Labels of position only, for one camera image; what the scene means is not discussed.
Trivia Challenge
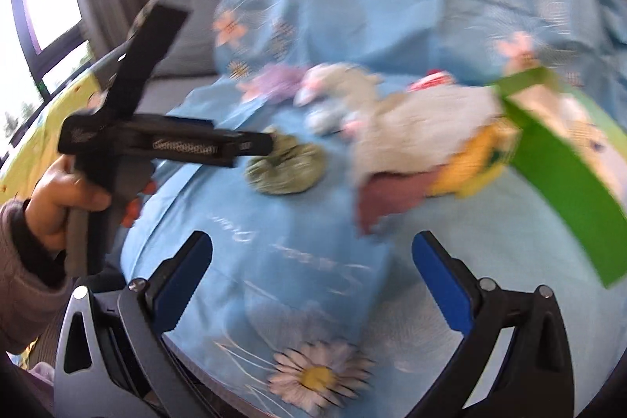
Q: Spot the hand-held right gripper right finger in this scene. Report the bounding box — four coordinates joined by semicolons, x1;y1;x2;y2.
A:
406;230;575;418

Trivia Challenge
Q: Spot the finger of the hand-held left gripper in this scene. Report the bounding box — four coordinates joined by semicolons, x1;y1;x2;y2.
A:
151;116;275;169

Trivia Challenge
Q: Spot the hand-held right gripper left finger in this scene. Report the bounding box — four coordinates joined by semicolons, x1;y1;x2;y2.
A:
53;230;213;418

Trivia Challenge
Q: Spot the green scrunchie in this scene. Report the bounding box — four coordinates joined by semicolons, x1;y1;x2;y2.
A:
244;129;327;197

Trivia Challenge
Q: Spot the purple checked scrunchie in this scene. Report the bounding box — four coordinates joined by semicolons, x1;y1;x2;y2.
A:
249;64;305;106

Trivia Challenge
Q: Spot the yellow sponge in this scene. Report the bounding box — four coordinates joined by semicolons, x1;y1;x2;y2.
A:
430;123;521;199

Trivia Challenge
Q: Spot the white plush toy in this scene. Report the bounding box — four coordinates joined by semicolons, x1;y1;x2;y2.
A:
293;62;384;139

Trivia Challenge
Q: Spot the green box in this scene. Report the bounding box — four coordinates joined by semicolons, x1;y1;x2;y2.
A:
492;66;624;288

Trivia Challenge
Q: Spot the person's left forearm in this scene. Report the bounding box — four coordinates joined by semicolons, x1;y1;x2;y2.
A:
0;197;75;356

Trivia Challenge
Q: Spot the person's left hand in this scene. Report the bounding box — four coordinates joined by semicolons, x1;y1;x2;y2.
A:
24;154;113;251

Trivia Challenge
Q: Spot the yellow blanket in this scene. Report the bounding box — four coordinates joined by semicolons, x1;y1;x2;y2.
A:
0;68;103;208

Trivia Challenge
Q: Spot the red and white packet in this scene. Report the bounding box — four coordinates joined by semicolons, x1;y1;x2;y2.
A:
406;69;457;94

